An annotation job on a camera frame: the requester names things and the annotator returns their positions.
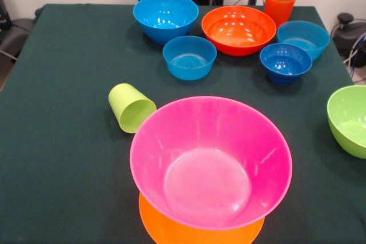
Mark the red-orange cup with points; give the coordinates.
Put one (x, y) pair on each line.
(280, 7)

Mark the large pink bowl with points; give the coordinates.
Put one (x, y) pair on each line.
(206, 135)

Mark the large light orange bowl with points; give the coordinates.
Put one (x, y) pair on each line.
(160, 227)

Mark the small light blue bowl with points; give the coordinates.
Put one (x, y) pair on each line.
(314, 38)
(188, 67)

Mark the shallow red-orange bowl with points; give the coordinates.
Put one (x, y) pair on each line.
(237, 32)

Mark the small dark blue bowl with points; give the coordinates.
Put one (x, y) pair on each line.
(286, 64)

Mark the medium blue bowl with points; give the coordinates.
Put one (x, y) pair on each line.
(166, 12)

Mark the light green bowl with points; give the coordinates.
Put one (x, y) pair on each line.
(349, 118)

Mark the light green cup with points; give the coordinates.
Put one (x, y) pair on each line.
(125, 101)

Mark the dark grey chair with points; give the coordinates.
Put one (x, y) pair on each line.
(17, 35)

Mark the dark green tablecloth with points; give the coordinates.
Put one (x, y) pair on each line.
(57, 141)

